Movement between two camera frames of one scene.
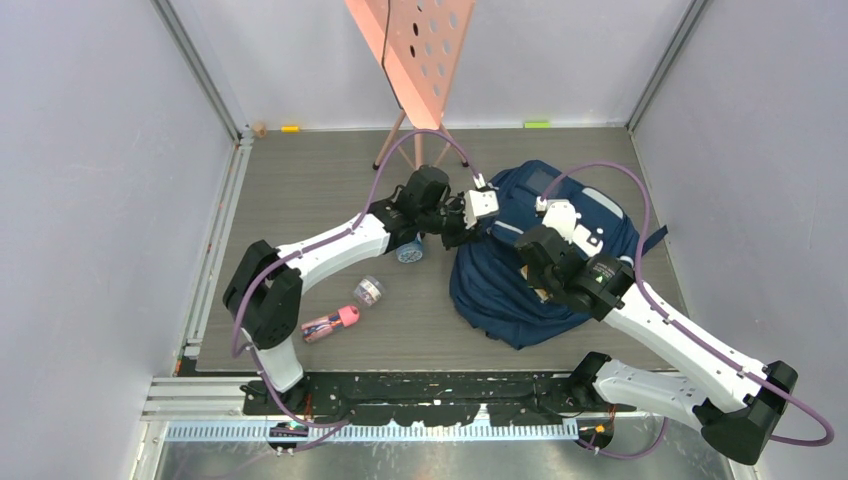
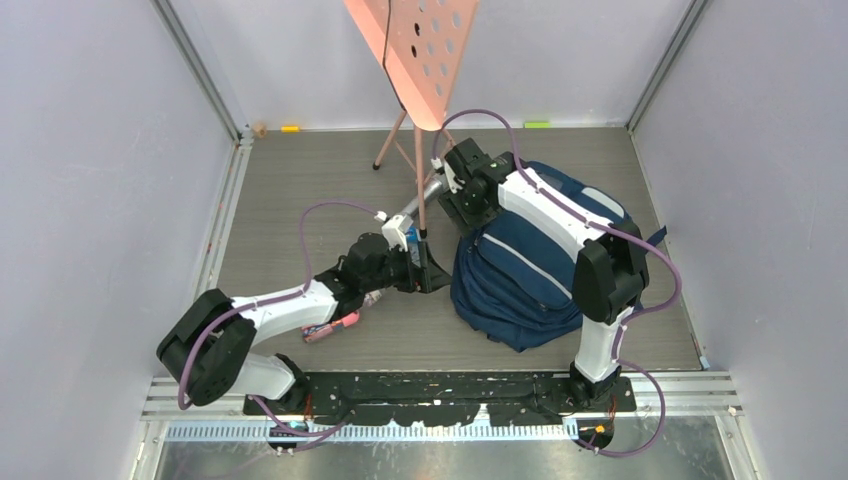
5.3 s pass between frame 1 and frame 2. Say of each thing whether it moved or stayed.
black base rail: stayed
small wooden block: stayed
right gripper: moved
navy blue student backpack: stayed
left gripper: moved
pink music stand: stayed
